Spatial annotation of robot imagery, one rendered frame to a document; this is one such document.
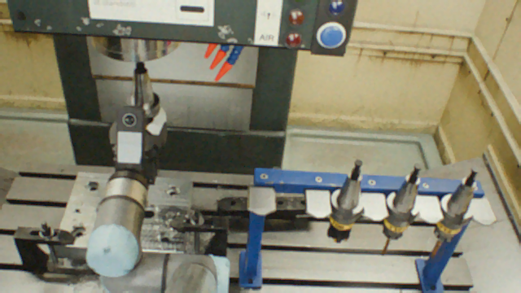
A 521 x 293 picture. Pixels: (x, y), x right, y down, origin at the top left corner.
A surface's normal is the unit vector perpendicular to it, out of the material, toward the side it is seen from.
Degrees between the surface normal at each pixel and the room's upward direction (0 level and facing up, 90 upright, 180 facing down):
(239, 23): 90
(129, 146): 60
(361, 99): 90
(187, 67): 90
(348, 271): 0
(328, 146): 0
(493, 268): 24
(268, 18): 90
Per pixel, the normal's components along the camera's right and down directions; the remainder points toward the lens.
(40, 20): 0.00, 0.67
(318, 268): 0.08, -0.74
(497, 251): -0.33, -0.70
